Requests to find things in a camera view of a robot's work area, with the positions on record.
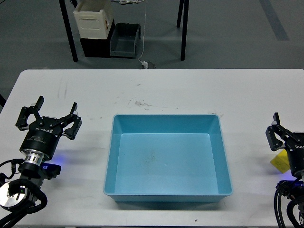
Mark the white cable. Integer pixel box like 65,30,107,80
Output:
138,0,147,63

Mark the grey plastic bin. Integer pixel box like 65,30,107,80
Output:
110,23,141,58

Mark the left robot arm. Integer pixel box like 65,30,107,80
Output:
0,96,82,228

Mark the black storage box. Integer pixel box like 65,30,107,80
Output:
79,22,116,58

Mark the cream plastic crate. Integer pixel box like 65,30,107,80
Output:
73,0,114,39

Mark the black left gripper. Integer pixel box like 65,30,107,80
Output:
15,96,82,160

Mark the black table leg left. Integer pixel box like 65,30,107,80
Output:
59,0,78,62

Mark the black slanted table leg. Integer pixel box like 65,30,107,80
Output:
176,0,184,28

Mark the light blue plastic box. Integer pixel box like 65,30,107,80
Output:
104,114,233,202

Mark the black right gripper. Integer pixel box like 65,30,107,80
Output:
266,112,304,177

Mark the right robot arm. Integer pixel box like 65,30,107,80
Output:
266,113,304,228

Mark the black table leg right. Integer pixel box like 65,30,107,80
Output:
180,0,190,61

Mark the yellow block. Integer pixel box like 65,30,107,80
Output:
270,150,290,173

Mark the white power adapter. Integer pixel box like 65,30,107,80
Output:
141,61,149,69

